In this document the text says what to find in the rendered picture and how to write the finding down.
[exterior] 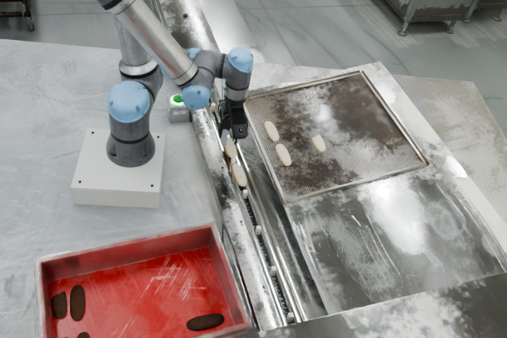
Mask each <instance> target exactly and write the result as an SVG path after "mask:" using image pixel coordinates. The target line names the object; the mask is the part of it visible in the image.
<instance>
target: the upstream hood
mask: <svg viewBox="0 0 507 338"><path fill-rule="evenodd" d="M156 3H157V6H158V9H159V12H160V15H161V19H162V22H163V24H164V27H165V28H166V30H167V31H168V32H169V33H170V34H171V35H172V36H173V38H174V39H175V40H176V41H177V43H178V44H179V45H180V47H181V48H182V49H183V50H184V51H185V52H186V53H188V51H189V49H190V48H197V49H205V50H208V51H216V52H220V53H221V51H220V48H219V46H218V44H217V41H216V39H215V37H214V34H213V32H212V30H211V28H210V25H209V23H208V21H207V18H206V16H205V14H204V12H203V9H202V7H201V4H200V2H199V0H156Z"/></svg>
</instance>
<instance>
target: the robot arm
mask: <svg viewBox="0 0 507 338"><path fill-rule="evenodd" d="M97 1H98V2H99V4H100V5H101V6H102V7H103V8H104V9H105V11H110V12H112V17H113V20H114V24H115V31H116V34H117V38H118V43H119V47H120V51H121V57H122V59H121V60H120V62H119V64H118V67H119V71H120V75H121V82H120V84H116V85H115V86H114V87H113V88H112V89H111V90H110V92H109V95H108V100H107V108H108V111H109V126H110V135H109V138H108V140H107V142H106V154H107V156H108V158H109V160H110V161H111V162H113V163H114V164H116V165H118V166H121V167H139V166H142V165H144V164H146V163H147V162H149V161H150V160H151V159H152V158H153V156H154V154H155V141H154V139H153V137H152V135H151V133H150V131H149V116H150V112H151V111H152V107H153V105H154V103H155V100H156V97H157V96H158V92H159V91H160V89H161V86H162V85H163V81H164V71H165V72H166V73H167V74H168V76H169V77H170V78H171V79H172V80H173V81H174V83H175V84H176V85H177V86H178V87H179V88H180V90H181V91H182V93H181V95H182V96H181V99H182V102H183V104H184V105H185V106H186V107H188V108H190V109H195V110H197V109H203V108H204V107H206V105H207V103H208V100H209V99H210V96H211V91H212V88H213V85H214V80H215V78H223V79H225V87H223V90H224V100H219V105H218V111H217V112H218V115H219V117H220V123H219V124H218V132H219V138H220V143H221V145H222V146H223V147H224V146H226V141H227V137H228V135H229V133H230V131H229V129H230V128H231V129H232V137H233V139H235V145H236V146H237V145H238V143H239V142H240V141H241V140H242V139H245V138H246V137H247V136H248V131H247V129H248V123H247V116H246V115H245V113H244V111H245V110H244V104H243V103H245V102H246V100H247V95H248V92H249V87H250V77H251V73H252V70H253V62H254V56H253V54H252V53H251V52H250V51H249V50H248V49H246V48H241V47H239V48H233V49H231V50H230V51H229V53H228V54H224V53H220V52H216V51H208V50H205V49H197V48H190V49H189V51H188V53H186V52H185V51H184V50H183V49H182V48H181V47H180V45H179V44H178V43H177V41H176V40H175V39H174V38H173V36H172V35H171V34H170V33H169V32H168V31H167V30H166V28H165V27H164V26H163V25H162V23H161V22H160V21H159V19H158V18H157V17H156V16H155V15H154V14H153V13H152V11H151V10H150V9H149V7H148V6H147V5H146V4H145V2H144V1H143V0H97ZM163 70H164V71H163ZM223 101H225V102H223ZM219 109H220V110H219Z"/></svg>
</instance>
